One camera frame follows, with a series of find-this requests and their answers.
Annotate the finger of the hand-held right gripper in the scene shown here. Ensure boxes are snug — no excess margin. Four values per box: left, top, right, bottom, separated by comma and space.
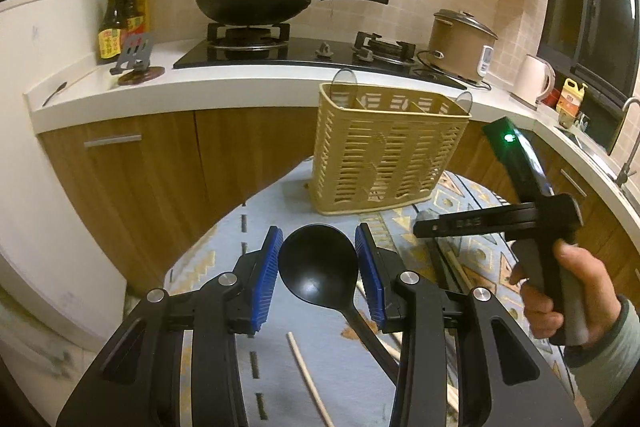
413, 203, 536, 240

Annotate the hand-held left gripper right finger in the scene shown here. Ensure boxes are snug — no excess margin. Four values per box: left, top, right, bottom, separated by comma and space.
354, 223, 583, 427

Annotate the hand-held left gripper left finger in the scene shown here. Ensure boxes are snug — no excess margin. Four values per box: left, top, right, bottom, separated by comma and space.
56, 226, 285, 427

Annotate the black plastic ladle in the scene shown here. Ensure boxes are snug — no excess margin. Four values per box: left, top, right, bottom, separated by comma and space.
278, 224, 406, 388

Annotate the beige plastic utensil basket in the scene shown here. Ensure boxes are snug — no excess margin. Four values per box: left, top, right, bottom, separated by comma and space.
308, 68, 474, 217

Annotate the person's right forearm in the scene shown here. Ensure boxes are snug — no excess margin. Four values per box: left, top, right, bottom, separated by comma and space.
564, 297, 640, 420

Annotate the person's right hand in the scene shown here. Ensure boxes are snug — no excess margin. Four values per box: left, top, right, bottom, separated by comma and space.
509, 239, 625, 349

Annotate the black slim utensil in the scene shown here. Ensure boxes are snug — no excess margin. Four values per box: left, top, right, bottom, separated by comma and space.
425, 239, 462, 293

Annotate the blue patterned mat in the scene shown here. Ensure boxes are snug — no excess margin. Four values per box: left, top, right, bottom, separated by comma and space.
164, 156, 593, 427

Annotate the chrome faucet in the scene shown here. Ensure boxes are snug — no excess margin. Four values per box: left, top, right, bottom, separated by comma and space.
614, 97, 640, 188

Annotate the yellow oil bottle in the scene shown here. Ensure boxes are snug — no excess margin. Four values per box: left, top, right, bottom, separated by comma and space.
556, 78, 589, 118

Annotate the white electric kettle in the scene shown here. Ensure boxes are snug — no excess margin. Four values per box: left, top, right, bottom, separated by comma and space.
510, 54, 557, 108

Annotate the wooden kitchen cabinet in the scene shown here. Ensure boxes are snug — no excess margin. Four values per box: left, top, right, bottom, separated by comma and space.
37, 106, 640, 298

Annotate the brown rice cooker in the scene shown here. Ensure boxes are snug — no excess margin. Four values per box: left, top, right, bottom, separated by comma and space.
426, 9, 499, 82

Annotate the white kitchen countertop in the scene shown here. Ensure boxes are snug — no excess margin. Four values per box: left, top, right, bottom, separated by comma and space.
22, 36, 640, 255

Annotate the dark window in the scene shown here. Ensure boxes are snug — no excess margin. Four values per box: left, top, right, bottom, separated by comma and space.
542, 0, 640, 112

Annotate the black gas stove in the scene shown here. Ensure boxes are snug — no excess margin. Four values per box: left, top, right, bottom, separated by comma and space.
173, 23, 468, 90

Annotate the round wooden coaster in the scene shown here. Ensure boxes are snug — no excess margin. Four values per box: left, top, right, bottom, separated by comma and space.
118, 66, 166, 86

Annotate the white appliance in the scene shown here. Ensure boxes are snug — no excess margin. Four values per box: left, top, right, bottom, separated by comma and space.
0, 0, 132, 340

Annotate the grey metal stand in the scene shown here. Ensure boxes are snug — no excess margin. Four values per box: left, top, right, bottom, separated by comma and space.
109, 33, 155, 76

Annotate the black wok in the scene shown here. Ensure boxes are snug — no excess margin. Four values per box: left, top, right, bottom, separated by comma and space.
193, 0, 390, 26

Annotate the dark spoon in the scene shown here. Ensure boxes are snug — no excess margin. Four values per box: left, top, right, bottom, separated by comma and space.
42, 82, 69, 108

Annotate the dark soy sauce bottle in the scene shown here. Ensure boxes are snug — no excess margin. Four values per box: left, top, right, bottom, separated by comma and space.
97, 0, 124, 60

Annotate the brown sauce bottle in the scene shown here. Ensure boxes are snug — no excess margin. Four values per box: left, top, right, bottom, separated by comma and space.
122, 0, 152, 38

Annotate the silver cabinet handle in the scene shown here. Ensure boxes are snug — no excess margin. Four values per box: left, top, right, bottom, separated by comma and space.
560, 168, 588, 198
83, 134, 143, 149

